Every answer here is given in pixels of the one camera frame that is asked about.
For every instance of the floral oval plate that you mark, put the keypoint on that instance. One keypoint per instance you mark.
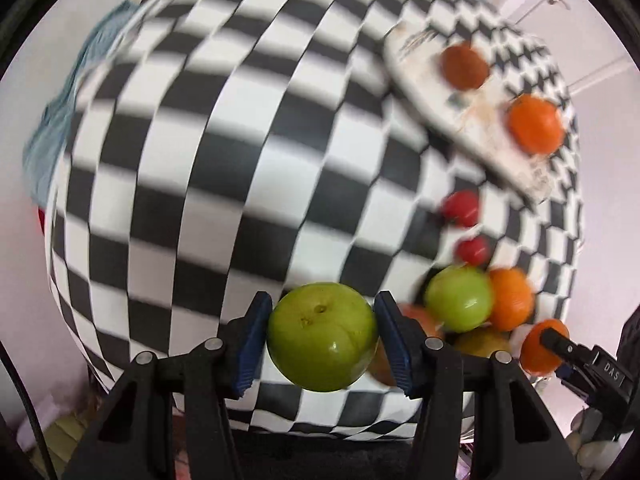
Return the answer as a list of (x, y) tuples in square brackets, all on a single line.
[(473, 120)]

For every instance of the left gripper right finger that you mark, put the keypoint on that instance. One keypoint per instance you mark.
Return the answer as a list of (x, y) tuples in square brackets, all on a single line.
[(389, 318)]

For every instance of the black white checkered cloth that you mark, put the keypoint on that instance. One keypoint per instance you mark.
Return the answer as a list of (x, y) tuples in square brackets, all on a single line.
[(233, 146)]

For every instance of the brownish green apple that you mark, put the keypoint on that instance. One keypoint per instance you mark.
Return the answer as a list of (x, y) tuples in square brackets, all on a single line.
[(482, 342)]

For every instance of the dark orange fruit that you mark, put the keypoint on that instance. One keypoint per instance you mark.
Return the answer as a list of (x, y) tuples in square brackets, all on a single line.
[(463, 67)]

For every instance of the large orange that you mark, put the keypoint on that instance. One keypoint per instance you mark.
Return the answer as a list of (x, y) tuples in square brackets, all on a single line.
[(535, 125)]

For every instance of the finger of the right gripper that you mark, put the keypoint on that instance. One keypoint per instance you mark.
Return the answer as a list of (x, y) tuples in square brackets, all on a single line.
[(574, 355)]

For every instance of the red brown apple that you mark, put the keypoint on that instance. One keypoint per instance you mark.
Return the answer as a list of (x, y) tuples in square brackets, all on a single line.
[(391, 358)]

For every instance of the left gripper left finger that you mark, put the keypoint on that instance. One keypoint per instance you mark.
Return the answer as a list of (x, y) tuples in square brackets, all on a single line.
[(250, 341)]

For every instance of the red object under bed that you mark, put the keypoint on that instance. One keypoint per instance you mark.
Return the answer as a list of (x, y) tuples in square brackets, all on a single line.
[(41, 219)]

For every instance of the small orange front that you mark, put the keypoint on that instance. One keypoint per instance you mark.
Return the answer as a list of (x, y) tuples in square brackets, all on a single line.
[(534, 358)]

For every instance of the red cherry tomato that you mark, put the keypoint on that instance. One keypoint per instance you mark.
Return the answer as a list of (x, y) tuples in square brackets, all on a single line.
[(461, 208), (473, 251)]

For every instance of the blue bed sheet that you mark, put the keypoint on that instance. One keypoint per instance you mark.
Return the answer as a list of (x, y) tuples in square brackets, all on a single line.
[(43, 147)]

